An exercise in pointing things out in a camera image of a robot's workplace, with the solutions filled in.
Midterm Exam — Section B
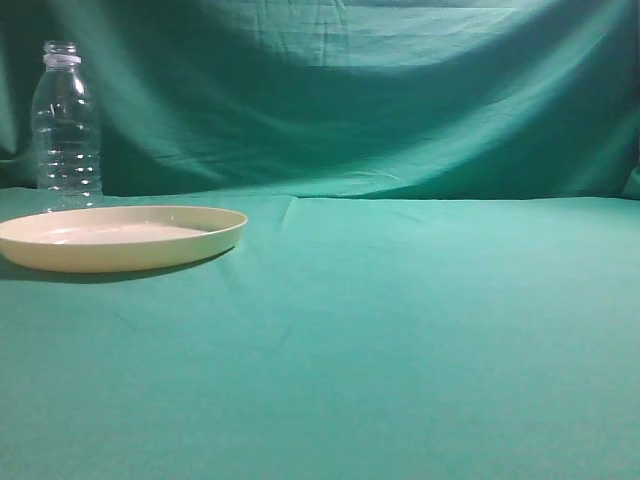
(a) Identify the cream plastic plate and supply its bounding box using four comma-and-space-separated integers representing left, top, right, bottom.
1, 205, 248, 273

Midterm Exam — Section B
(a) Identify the clear plastic bottle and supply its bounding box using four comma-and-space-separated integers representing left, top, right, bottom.
31, 40, 103, 212

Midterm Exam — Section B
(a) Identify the green cloth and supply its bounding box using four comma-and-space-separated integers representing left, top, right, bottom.
1, 1, 639, 479

